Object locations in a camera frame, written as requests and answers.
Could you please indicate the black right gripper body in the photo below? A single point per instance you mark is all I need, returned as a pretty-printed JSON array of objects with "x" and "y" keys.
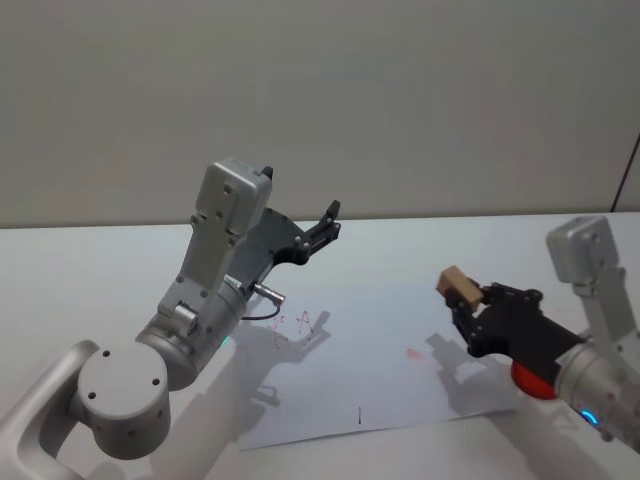
[{"x": 530, "y": 335}]

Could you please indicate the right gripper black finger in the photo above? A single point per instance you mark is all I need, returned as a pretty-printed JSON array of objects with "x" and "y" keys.
[
  {"x": 515, "y": 297},
  {"x": 465, "y": 322}
]

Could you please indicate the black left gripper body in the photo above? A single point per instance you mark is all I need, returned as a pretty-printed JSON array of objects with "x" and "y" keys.
[{"x": 265, "y": 240}]

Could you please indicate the small tan wooden block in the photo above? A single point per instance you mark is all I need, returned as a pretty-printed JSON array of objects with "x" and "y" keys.
[{"x": 460, "y": 285}]

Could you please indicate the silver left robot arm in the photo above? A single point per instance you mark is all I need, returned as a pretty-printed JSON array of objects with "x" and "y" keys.
[{"x": 120, "y": 390}]

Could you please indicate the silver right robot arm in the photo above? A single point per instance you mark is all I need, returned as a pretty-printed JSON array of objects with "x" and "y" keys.
[{"x": 595, "y": 365}]

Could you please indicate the red round block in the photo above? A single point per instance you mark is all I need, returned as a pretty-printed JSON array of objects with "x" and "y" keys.
[{"x": 530, "y": 382}]

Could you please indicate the white paper sheet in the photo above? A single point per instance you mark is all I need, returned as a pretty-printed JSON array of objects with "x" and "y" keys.
[{"x": 370, "y": 360}]

